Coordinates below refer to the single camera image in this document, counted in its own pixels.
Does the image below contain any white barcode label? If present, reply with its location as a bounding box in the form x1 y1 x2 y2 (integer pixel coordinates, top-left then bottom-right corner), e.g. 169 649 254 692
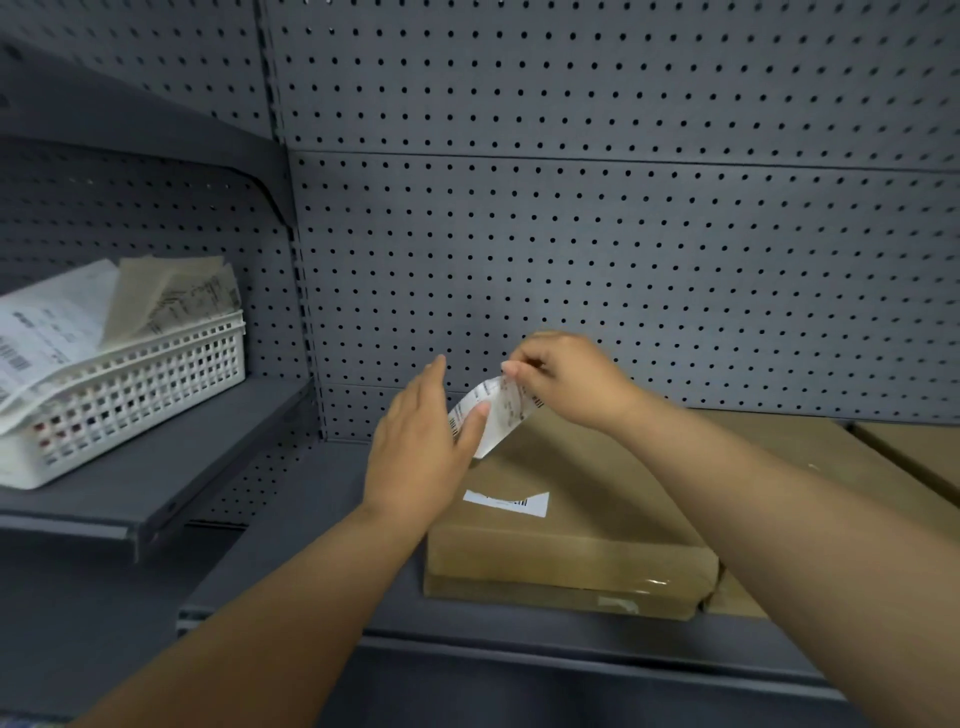
447 374 538 460

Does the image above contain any grey metal bracket shelf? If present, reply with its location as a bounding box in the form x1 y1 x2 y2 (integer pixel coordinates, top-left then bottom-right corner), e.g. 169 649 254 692
0 37 298 226

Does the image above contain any person's right forearm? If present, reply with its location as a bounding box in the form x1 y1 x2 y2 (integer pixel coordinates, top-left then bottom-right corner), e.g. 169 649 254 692
622 397 960 728

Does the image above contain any stack of white printed sheets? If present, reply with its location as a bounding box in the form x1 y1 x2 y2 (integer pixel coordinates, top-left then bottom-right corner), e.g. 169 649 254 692
0 254 243 436

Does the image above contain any person's left forearm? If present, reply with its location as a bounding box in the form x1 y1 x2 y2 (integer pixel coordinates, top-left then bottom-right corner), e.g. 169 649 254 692
74 502 451 728

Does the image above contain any torn white label strip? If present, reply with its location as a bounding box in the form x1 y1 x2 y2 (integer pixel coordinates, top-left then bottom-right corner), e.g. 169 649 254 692
462 488 551 520

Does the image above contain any brown cardboard box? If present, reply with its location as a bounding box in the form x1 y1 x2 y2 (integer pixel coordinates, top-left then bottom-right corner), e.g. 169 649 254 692
678 408 960 621
851 421 960 508
422 408 721 622

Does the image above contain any person's left hand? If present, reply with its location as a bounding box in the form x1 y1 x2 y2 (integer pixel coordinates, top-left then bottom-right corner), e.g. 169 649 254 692
362 354 494 531

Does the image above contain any grey metal shelf board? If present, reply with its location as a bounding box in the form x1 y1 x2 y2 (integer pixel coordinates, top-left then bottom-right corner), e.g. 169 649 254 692
176 438 849 703

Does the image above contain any grey metal side shelf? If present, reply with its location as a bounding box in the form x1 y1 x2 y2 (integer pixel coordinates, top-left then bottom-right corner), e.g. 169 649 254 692
0 374 316 564

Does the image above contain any person's right hand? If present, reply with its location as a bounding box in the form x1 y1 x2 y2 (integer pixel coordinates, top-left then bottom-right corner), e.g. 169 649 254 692
500 331 655 436

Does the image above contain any grey pegboard back panel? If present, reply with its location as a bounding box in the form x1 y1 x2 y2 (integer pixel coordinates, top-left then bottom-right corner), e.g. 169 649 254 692
0 0 960 526

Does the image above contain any white plastic mesh basket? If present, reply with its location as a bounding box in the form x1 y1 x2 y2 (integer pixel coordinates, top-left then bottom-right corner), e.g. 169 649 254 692
0 308 249 491

